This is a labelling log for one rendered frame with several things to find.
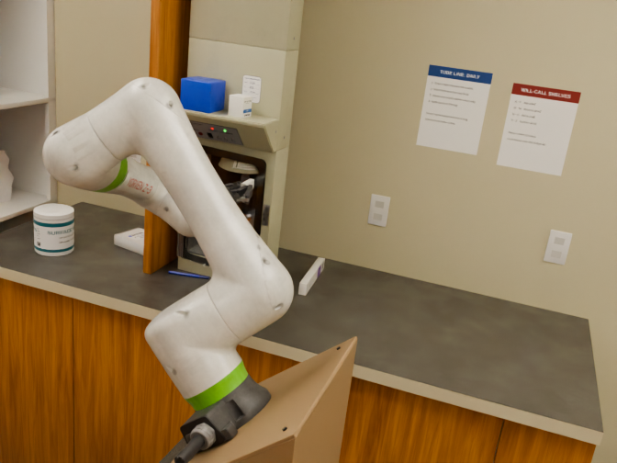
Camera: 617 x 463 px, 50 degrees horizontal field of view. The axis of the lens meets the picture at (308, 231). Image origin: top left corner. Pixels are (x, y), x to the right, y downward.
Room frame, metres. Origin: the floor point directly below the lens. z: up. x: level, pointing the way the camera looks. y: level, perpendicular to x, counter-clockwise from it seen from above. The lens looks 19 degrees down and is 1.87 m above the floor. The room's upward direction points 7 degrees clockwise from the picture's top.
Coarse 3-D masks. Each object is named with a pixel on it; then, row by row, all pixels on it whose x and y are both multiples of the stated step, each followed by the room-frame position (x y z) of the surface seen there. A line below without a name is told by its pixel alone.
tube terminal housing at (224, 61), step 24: (192, 48) 2.09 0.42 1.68; (216, 48) 2.06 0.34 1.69; (240, 48) 2.04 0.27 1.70; (264, 48) 2.02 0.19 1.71; (192, 72) 2.09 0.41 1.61; (216, 72) 2.06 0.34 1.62; (240, 72) 2.04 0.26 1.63; (264, 72) 2.02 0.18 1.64; (288, 72) 2.03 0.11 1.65; (264, 96) 2.01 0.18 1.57; (288, 96) 2.05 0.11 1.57; (288, 120) 2.08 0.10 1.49; (216, 144) 2.06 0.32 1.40; (288, 144) 2.10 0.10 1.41; (264, 192) 2.00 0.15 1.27; (264, 240) 2.00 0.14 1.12; (192, 264) 2.07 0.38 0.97
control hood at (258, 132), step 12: (204, 120) 1.96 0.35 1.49; (216, 120) 1.94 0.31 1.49; (228, 120) 1.92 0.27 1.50; (240, 120) 1.91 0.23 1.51; (252, 120) 1.92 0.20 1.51; (264, 120) 1.94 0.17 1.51; (276, 120) 1.98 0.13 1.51; (240, 132) 1.95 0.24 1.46; (252, 132) 1.93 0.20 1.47; (264, 132) 1.91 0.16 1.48; (276, 132) 1.98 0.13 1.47; (252, 144) 1.97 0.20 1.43; (264, 144) 1.95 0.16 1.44; (276, 144) 1.99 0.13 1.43
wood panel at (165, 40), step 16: (160, 0) 2.02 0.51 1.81; (176, 0) 2.11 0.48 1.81; (160, 16) 2.02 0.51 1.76; (176, 16) 2.11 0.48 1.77; (160, 32) 2.03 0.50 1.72; (176, 32) 2.12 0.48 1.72; (160, 48) 2.03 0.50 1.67; (176, 48) 2.12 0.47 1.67; (160, 64) 2.03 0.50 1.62; (176, 64) 2.13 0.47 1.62; (176, 80) 2.13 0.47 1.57; (144, 224) 2.03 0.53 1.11; (160, 224) 2.07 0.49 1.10; (144, 240) 2.03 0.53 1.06; (160, 240) 2.07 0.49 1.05; (176, 240) 2.18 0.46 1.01; (144, 256) 2.03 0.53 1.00; (160, 256) 2.07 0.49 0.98; (176, 256) 2.18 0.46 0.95; (144, 272) 2.03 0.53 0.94
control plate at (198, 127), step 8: (192, 120) 1.98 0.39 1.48; (200, 128) 1.99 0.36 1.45; (208, 128) 1.98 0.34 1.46; (216, 128) 1.97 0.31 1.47; (224, 128) 1.95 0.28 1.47; (232, 128) 1.94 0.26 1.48; (200, 136) 2.03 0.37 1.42; (216, 136) 2.00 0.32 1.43; (224, 136) 1.99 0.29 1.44; (232, 136) 1.97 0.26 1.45; (240, 144) 2.00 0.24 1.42
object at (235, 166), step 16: (224, 160) 2.01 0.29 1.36; (240, 160) 1.99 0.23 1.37; (256, 160) 1.96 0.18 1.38; (224, 176) 2.01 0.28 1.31; (240, 176) 1.98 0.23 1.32; (256, 176) 1.96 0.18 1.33; (256, 192) 1.96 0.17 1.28; (240, 208) 1.98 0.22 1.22; (256, 208) 1.95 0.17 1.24; (256, 224) 1.95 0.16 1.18; (192, 240) 2.05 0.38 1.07; (192, 256) 2.05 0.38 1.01
